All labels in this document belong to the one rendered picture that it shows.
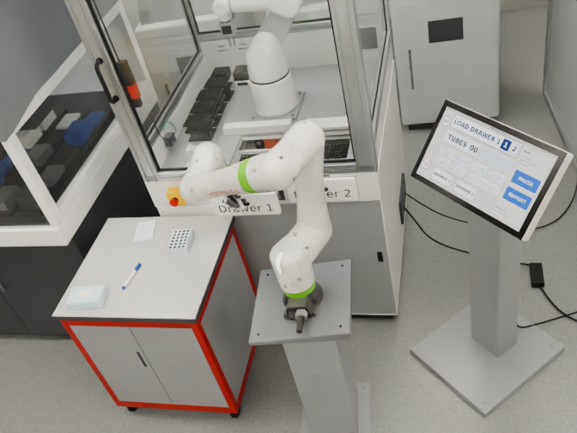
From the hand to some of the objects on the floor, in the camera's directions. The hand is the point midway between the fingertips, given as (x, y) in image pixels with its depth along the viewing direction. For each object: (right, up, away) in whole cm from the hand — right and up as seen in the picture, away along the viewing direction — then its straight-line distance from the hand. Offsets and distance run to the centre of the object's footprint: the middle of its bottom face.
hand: (238, 204), depth 257 cm
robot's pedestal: (+41, -92, +24) cm, 104 cm away
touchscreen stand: (+110, -66, +33) cm, 132 cm away
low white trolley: (-24, -81, +58) cm, 102 cm away
